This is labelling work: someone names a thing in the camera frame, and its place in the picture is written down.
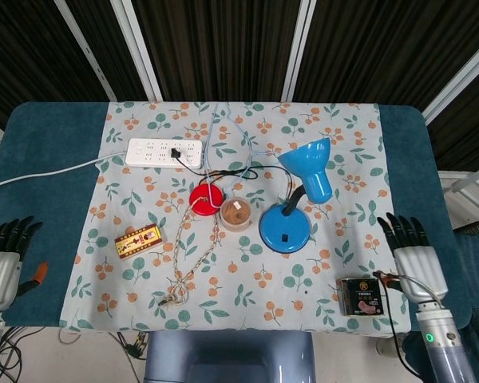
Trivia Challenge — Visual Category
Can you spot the black power cable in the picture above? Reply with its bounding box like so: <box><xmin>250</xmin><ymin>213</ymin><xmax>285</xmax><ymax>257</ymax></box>
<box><xmin>169</xmin><ymin>147</ymin><xmax>295</xmax><ymax>200</ymax></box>

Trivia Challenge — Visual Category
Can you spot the white power strip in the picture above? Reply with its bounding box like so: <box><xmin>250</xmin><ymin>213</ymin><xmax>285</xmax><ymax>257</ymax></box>
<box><xmin>125</xmin><ymin>137</ymin><xmax>204</xmax><ymax>168</ymax></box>

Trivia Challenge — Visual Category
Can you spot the beige braided rope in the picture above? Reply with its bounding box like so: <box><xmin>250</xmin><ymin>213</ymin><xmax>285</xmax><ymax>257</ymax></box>
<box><xmin>157</xmin><ymin>205</ymin><xmax>221</xmax><ymax>308</ymax></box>

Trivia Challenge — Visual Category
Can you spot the white power strip cable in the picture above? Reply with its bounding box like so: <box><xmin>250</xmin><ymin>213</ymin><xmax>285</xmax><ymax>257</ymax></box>
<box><xmin>0</xmin><ymin>155</ymin><xmax>128</xmax><ymax>197</ymax></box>

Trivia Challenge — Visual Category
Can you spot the black floor cable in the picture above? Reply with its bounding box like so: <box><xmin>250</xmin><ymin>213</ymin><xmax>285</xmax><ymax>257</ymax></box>
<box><xmin>0</xmin><ymin>326</ymin><xmax>45</xmax><ymax>383</ymax></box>

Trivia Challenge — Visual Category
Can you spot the light blue thin cord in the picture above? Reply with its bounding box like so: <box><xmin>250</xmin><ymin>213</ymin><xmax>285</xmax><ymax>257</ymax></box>
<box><xmin>203</xmin><ymin>102</ymin><xmax>288</xmax><ymax>208</ymax></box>

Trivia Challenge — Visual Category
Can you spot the small brown cup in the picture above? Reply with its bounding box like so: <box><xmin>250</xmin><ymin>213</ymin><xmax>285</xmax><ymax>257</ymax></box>
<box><xmin>219</xmin><ymin>198</ymin><xmax>251</xmax><ymax>233</ymax></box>

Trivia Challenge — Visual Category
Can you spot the white metal frame rack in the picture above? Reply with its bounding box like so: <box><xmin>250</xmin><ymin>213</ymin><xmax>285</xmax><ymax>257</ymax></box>
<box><xmin>438</xmin><ymin>169</ymin><xmax>479</xmax><ymax>229</ymax></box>

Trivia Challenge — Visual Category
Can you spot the blue denim fabric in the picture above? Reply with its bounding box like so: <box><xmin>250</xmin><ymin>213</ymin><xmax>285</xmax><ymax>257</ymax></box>
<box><xmin>453</xmin><ymin>233</ymin><xmax>479</xmax><ymax>332</ymax></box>

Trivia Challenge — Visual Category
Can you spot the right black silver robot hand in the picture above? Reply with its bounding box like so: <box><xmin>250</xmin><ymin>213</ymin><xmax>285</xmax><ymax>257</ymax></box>
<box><xmin>373</xmin><ymin>212</ymin><xmax>449</xmax><ymax>306</ymax></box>

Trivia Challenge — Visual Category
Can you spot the blue gooseneck desk lamp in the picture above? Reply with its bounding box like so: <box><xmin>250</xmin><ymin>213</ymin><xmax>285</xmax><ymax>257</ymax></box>
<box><xmin>258</xmin><ymin>136</ymin><xmax>334</xmax><ymax>253</ymax></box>

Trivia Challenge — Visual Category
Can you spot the thin black wire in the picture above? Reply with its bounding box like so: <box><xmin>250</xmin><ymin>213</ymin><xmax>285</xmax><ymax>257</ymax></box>
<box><xmin>373</xmin><ymin>270</ymin><xmax>424</xmax><ymax>378</ymax></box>

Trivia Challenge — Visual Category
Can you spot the black tin can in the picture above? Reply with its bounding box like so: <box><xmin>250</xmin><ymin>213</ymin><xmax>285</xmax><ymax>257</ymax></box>
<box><xmin>335</xmin><ymin>276</ymin><xmax>386</xmax><ymax>318</ymax></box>

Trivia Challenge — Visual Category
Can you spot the floral fruit print tablecloth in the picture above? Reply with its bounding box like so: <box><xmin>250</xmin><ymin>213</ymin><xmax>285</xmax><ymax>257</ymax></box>
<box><xmin>58</xmin><ymin>101</ymin><xmax>410</xmax><ymax>334</ymax></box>

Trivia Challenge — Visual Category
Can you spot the yellow red cardboard box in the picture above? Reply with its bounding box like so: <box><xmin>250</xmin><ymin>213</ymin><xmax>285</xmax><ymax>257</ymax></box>
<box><xmin>114</xmin><ymin>223</ymin><xmax>165</xmax><ymax>261</ymax></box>

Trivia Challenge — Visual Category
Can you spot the double white frame post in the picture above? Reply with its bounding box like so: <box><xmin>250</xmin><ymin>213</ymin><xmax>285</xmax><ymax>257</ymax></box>
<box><xmin>111</xmin><ymin>0</ymin><xmax>164</xmax><ymax>101</ymax></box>

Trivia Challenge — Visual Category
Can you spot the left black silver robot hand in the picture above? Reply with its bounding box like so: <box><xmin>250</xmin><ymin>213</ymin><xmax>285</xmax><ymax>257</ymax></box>
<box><xmin>0</xmin><ymin>215</ymin><xmax>49</xmax><ymax>312</ymax></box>

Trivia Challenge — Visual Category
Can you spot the red round disc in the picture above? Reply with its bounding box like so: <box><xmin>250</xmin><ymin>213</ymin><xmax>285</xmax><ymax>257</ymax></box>
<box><xmin>188</xmin><ymin>184</ymin><xmax>224</xmax><ymax>217</ymax></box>

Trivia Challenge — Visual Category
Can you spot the slanted white frame post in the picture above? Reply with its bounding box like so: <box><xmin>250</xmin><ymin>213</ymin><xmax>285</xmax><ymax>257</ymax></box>
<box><xmin>53</xmin><ymin>0</ymin><xmax>118</xmax><ymax>101</ymax></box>
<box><xmin>422</xmin><ymin>38</ymin><xmax>479</xmax><ymax>124</ymax></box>

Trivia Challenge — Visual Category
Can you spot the teal table cover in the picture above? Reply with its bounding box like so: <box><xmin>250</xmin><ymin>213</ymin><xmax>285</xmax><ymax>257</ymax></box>
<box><xmin>0</xmin><ymin>101</ymin><xmax>458</xmax><ymax>332</ymax></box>

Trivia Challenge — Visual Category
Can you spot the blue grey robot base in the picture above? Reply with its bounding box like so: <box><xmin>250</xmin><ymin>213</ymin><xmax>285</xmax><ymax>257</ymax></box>
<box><xmin>143</xmin><ymin>330</ymin><xmax>316</xmax><ymax>383</ymax></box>

